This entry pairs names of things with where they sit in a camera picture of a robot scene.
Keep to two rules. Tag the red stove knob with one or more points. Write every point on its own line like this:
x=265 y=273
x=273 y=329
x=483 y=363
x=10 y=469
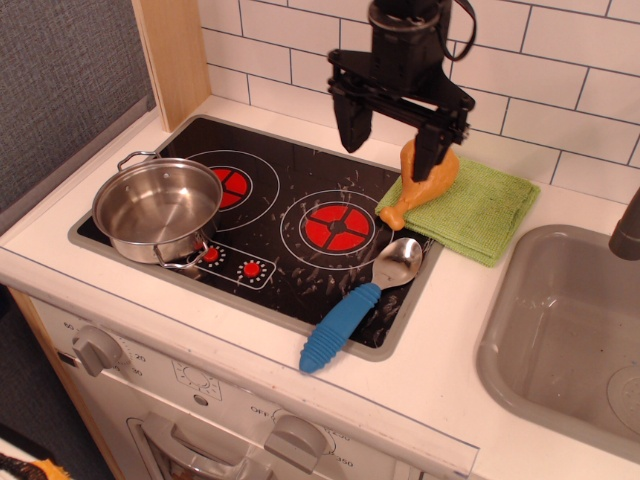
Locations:
x=251 y=270
x=211 y=256

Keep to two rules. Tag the black toy stovetop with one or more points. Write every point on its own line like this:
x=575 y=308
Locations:
x=307 y=216

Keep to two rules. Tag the orange object at corner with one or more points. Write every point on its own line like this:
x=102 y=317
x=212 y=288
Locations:
x=14 y=468

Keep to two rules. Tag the small steel pot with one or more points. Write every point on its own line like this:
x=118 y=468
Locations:
x=158 y=210

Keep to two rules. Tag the wooden side post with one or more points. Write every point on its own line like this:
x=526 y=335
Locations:
x=173 y=46

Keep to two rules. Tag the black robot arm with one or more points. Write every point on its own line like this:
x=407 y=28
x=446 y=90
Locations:
x=421 y=11

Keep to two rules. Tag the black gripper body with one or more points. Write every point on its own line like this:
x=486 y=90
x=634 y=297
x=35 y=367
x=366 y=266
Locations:
x=402 y=76

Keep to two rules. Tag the green cloth napkin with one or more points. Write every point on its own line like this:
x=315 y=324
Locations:
x=476 y=217

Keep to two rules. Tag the grey oven knob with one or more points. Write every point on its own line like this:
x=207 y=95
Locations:
x=297 y=442

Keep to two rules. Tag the grey toy sink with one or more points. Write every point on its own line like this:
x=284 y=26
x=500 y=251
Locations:
x=561 y=346

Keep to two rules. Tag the toy oven door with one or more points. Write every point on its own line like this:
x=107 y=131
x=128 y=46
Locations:
x=194 y=449

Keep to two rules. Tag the grey timer knob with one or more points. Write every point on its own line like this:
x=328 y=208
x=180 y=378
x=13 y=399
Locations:
x=96 y=350

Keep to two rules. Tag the orange toy chicken drumstick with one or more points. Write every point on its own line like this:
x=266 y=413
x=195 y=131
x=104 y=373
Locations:
x=416 y=193

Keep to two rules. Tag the red left stove knob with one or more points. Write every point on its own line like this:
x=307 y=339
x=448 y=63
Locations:
x=211 y=256

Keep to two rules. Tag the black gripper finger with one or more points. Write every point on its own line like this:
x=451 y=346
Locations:
x=353 y=120
x=431 y=145

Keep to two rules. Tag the red right stove knob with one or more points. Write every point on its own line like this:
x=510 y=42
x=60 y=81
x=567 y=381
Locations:
x=251 y=270

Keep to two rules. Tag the grey faucet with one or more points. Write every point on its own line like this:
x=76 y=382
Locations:
x=625 y=239

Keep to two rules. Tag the blue handled metal spoon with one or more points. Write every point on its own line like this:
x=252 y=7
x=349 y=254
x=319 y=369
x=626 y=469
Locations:
x=396 y=265

